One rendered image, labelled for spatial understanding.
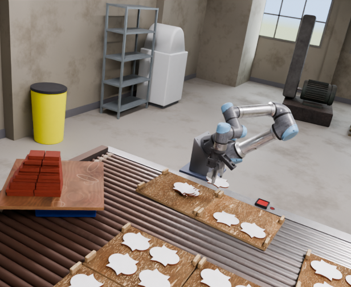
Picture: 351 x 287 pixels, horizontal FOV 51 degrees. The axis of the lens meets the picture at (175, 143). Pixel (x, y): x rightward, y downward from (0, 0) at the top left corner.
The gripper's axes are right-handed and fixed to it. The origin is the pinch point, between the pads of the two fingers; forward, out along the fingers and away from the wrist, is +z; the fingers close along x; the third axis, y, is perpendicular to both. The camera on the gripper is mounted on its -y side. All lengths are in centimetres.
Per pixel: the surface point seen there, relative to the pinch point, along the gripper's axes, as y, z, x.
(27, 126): 322, 86, -111
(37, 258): 36, 14, 100
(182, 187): 19.2, 9.3, 7.1
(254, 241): -34.8, 13.0, 22.8
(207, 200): 2.2, 12.2, 5.3
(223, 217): -13.5, 11.7, 15.5
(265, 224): -34.2, 13.0, 3.2
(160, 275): -12, 12, 76
